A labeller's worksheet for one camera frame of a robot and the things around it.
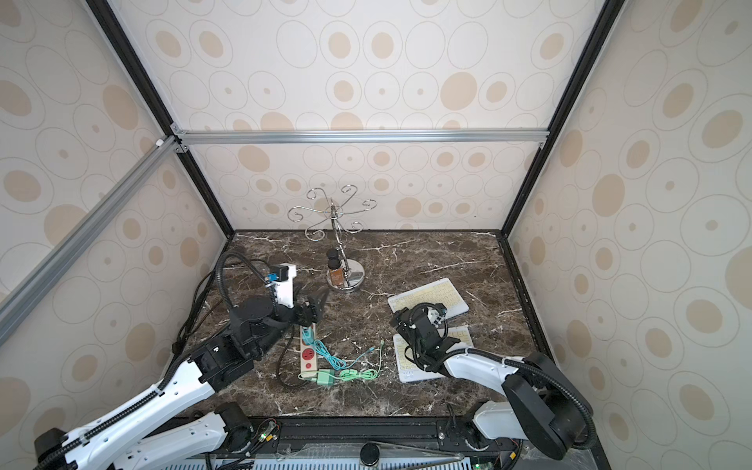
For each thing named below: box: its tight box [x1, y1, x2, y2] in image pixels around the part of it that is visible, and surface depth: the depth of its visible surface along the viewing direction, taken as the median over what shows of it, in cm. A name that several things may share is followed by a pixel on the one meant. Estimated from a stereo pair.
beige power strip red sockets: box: [299, 323, 319, 374], surface depth 86 cm
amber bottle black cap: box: [326, 247, 344, 286], surface depth 99 cm
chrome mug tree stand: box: [287, 185, 378, 293], surface depth 85 cm
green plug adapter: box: [317, 368, 336, 387], surface depth 83 cm
